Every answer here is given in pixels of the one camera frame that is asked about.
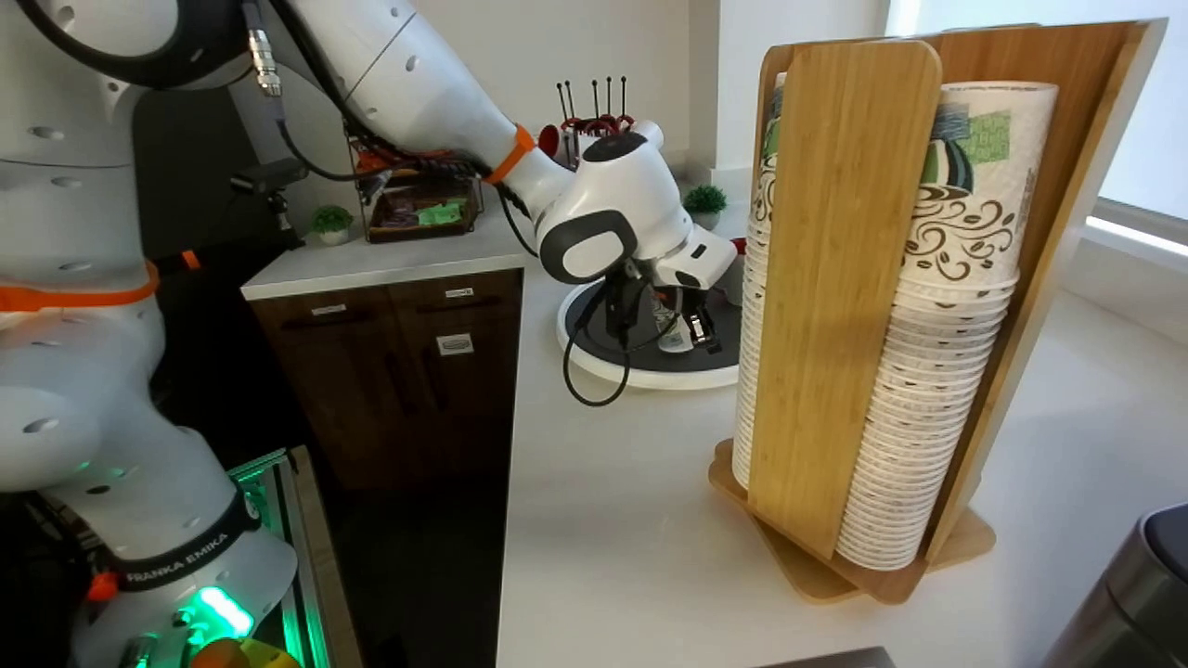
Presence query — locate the round white rotating tray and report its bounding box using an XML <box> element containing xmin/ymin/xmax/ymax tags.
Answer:
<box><xmin>559</xmin><ymin>273</ymin><xmax>742</xmax><ymax>395</ymax></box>

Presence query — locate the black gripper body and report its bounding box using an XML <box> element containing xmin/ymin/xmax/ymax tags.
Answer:
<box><xmin>603</xmin><ymin>263</ymin><xmax>690</xmax><ymax>352</ymax></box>

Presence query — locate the small green plant left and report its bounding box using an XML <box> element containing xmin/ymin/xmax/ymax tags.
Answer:
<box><xmin>301</xmin><ymin>204</ymin><xmax>358</xmax><ymax>245</ymax></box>

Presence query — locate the dark wooden cabinet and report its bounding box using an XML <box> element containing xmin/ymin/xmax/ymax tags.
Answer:
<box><xmin>247</xmin><ymin>266</ymin><xmax>526</xmax><ymax>496</ymax></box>

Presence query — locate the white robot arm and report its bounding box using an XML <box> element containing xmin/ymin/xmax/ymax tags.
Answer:
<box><xmin>0</xmin><ymin>0</ymin><xmax>734</xmax><ymax>668</ymax></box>

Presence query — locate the grey trash bin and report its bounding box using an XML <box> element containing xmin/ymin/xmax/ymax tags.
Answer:
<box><xmin>1042</xmin><ymin>505</ymin><xmax>1188</xmax><ymax>668</ymax></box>

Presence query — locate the snack basket rack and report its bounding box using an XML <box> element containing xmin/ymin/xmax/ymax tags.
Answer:
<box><xmin>358</xmin><ymin>148</ymin><xmax>478</xmax><ymax>242</ymax></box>

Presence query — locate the stack of paper cups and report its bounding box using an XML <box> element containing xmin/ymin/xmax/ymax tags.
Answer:
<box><xmin>837</xmin><ymin>80</ymin><xmax>1060</xmax><ymax>570</ymax></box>

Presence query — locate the black mug tree rack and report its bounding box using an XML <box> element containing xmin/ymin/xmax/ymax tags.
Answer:
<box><xmin>554</xmin><ymin>74</ymin><xmax>634</xmax><ymax>136</ymax></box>

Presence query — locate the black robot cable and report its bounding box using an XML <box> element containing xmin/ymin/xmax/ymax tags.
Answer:
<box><xmin>559</xmin><ymin>263</ymin><xmax>638</xmax><ymax>413</ymax></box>

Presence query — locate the small green potted plant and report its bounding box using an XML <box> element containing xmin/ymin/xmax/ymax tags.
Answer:
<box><xmin>682</xmin><ymin>181</ymin><xmax>728</xmax><ymax>229</ymax></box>

